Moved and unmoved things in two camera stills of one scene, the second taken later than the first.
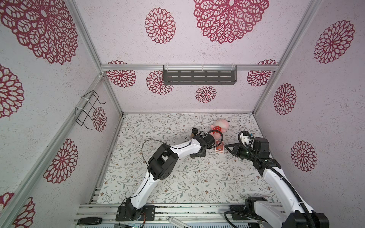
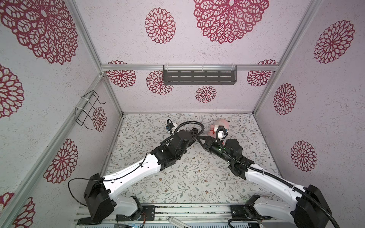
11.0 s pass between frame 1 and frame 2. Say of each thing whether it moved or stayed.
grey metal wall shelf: stayed
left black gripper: moved
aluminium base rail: stayed
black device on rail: stayed
